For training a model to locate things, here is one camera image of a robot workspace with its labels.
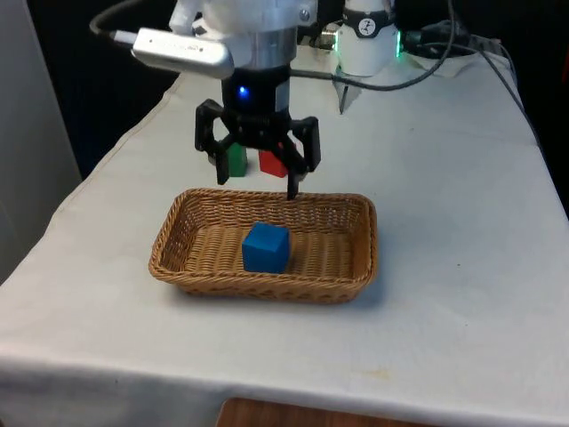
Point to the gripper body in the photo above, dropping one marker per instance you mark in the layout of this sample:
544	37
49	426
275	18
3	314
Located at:
258	95

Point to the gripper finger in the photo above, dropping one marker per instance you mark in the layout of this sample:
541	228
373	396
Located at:
203	129
314	147

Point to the blue cube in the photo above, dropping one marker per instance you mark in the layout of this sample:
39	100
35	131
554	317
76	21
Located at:
264	249

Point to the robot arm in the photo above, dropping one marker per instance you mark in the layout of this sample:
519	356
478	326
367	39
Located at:
364	53

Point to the wicker basket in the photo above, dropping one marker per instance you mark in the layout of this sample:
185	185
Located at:
213	262

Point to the green block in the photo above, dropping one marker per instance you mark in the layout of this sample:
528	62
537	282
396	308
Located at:
238	162

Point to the red block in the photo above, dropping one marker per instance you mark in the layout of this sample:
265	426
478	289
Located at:
269	163

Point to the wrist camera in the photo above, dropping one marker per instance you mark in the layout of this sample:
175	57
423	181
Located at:
182	51

